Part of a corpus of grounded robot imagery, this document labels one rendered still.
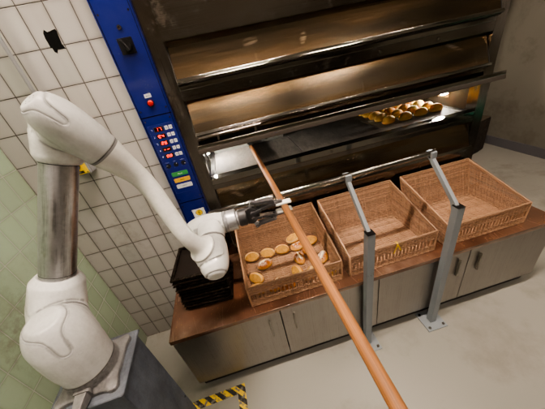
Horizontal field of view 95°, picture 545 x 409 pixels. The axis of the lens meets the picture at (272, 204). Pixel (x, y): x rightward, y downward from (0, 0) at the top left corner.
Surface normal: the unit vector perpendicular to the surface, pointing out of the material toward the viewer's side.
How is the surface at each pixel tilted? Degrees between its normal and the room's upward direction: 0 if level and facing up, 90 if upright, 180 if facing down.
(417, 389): 0
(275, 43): 70
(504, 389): 0
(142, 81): 90
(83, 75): 90
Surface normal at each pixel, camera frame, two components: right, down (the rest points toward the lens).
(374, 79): 0.14, 0.17
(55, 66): 0.22, 0.48
